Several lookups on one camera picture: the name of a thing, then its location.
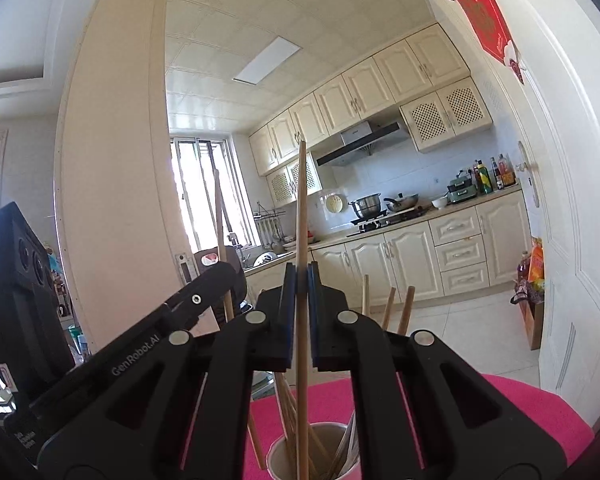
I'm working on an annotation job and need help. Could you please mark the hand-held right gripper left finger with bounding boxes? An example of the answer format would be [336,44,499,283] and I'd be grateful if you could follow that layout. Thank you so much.
[36,262,298,480]

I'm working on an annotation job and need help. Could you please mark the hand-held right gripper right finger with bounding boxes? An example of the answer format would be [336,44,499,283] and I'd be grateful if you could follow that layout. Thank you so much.
[305,262,568,480]

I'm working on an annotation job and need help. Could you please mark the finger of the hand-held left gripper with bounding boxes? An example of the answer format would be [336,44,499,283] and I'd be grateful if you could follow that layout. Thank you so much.
[75,260,240,380]
[228,259,249,317]

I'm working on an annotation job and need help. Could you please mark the long brown chopstick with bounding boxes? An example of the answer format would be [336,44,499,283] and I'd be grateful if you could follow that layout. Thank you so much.
[296,140,312,480]
[213,169,267,472]

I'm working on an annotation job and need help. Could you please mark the set of wooden chopsticks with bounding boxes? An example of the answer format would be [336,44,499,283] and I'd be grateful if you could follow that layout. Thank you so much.
[274,274,416,480]

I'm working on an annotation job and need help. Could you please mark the pink cup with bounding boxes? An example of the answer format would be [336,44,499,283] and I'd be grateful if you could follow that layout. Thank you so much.
[266,422,363,480]

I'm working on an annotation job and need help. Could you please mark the metal door lock plate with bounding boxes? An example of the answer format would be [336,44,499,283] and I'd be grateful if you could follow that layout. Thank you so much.
[175,252,193,286]

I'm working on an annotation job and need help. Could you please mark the metal dish rack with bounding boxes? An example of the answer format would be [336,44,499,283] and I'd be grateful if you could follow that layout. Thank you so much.
[254,202,287,256]

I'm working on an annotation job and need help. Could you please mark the cream lower kitchen cabinets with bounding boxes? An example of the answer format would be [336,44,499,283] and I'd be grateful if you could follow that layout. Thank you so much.
[245,190,533,311]

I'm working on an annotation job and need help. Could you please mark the cream lattice door cabinet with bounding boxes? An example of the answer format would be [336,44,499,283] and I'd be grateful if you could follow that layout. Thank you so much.
[400,77,496,153]
[266,152,323,208]

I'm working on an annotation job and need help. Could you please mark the black gas stove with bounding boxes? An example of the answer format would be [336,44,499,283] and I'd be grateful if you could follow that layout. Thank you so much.
[347,207,428,238]

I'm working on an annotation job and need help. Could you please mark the steel cooking pot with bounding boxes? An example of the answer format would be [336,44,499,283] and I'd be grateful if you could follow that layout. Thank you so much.
[349,193,382,221]

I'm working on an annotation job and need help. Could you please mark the dark wok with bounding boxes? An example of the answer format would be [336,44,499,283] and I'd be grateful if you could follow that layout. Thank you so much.
[384,192,420,212]

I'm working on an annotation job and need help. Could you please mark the black range hood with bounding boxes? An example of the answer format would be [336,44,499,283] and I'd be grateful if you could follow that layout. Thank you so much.
[316,121,411,167]

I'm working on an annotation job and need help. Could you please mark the green kitchen appliance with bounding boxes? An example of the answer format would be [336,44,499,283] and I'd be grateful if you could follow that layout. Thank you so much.
[447,170,478,204]

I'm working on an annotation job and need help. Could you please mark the pink round table mat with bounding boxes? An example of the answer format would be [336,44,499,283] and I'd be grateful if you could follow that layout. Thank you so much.
[180,372,596,480]

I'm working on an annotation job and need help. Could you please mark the brown paper bag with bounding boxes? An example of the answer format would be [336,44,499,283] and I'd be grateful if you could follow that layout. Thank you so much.
[511,280,546,351]

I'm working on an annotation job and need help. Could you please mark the cream upper cabinet row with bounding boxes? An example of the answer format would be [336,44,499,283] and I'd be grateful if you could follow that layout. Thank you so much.
[249,22,472,177]

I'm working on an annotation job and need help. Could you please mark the ceiling light panel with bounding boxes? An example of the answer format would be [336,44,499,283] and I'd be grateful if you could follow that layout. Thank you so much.
[232,35,301,83]

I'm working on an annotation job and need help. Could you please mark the orange bag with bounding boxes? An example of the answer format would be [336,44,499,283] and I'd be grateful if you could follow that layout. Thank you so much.
[527,237,546,283]

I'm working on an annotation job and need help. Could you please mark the red label bottle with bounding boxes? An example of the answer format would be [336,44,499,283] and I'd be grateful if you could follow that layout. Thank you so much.
[499,154,517,187]

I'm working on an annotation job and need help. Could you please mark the white door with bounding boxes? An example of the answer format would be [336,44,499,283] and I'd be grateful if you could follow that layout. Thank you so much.
[400,0,600,426]

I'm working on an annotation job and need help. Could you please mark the red paper door decoration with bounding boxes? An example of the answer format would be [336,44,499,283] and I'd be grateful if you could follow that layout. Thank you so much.
[444,0,526,85]

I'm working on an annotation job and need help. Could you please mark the metal door handle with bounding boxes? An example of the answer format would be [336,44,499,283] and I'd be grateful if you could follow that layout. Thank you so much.
[514,141,538,206]

